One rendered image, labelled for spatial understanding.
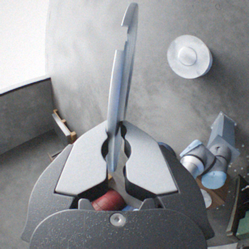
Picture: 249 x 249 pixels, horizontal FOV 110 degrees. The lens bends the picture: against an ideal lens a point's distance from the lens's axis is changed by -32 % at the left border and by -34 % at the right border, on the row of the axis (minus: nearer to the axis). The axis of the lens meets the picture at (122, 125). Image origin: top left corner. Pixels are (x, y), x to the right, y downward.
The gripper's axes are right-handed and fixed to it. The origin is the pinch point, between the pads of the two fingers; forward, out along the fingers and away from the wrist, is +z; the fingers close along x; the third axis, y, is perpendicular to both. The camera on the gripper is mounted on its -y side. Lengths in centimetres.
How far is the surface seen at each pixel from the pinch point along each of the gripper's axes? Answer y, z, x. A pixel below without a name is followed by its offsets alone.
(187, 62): -5, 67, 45
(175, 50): -11, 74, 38
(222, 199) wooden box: 82, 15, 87
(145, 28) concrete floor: -32, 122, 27
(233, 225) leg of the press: 77, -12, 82
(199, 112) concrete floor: 36, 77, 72
